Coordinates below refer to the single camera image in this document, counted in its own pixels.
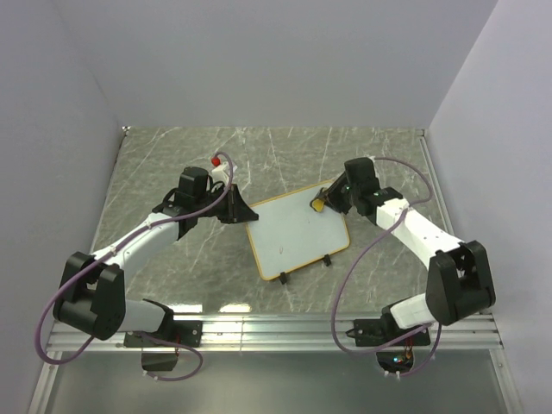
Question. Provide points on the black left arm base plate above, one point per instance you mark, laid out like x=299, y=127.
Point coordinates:
x=181, y=332

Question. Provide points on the yellow framed whiteboard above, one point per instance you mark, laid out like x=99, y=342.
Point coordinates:
x=289, y=234

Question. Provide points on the aluminium mounting rail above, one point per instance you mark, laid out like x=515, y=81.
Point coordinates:
x=248, y=332

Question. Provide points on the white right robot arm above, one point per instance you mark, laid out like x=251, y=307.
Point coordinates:
x=459, y=282

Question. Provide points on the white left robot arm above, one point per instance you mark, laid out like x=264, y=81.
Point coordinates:
x=94, y=285

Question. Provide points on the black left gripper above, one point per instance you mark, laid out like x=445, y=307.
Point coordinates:
x=237, y=211

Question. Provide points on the yellow handled eraser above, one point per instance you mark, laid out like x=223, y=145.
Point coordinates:
x=318, y=202

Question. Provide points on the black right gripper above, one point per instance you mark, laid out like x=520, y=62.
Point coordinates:
x=332, y=192

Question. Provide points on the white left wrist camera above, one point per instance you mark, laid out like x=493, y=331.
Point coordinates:
x=221, y=170

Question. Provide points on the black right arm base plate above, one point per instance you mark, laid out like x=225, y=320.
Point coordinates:
x=367, y=333

